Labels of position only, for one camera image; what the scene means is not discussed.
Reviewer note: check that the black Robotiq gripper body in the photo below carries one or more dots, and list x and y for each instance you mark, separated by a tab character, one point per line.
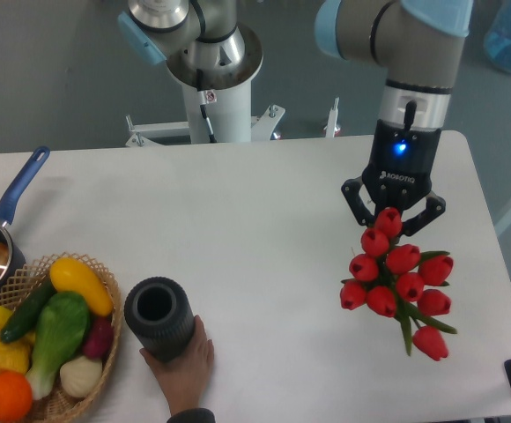
398	173

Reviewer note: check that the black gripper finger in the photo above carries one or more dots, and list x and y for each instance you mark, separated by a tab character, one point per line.
351	193
435	207

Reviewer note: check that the red tulip bouquet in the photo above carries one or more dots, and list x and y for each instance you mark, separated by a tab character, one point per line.
401	282

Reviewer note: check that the dark grey ribbed vase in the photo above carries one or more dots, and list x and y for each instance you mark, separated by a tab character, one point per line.
158	312

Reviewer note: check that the dark sleeved forearm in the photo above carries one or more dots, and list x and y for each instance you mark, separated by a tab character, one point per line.
194	415

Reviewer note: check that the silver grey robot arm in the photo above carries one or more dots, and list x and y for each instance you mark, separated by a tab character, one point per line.
420	43

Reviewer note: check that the person's hand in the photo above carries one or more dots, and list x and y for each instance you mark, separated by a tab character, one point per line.
184	379

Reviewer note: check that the purple red radish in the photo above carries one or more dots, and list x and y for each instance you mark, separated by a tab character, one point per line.
99	339

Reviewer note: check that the yellow squash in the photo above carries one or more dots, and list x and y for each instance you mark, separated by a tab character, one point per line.
69	274

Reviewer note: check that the green bok choy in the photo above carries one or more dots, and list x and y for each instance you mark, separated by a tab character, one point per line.
60	331

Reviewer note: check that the white garlic bulb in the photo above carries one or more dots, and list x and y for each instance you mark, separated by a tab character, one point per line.
80	376

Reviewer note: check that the green cucumber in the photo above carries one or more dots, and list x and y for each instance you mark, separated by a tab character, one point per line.
26	315

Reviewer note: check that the yellow bell pepper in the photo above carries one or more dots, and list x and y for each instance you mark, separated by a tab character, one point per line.
0	357

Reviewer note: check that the orange fruit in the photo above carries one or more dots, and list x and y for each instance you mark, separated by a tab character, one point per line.
15	396

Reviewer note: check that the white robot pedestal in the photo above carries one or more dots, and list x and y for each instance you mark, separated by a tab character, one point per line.
216	86

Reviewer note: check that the blue handled saucepan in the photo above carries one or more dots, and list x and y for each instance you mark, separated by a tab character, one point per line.
8	207

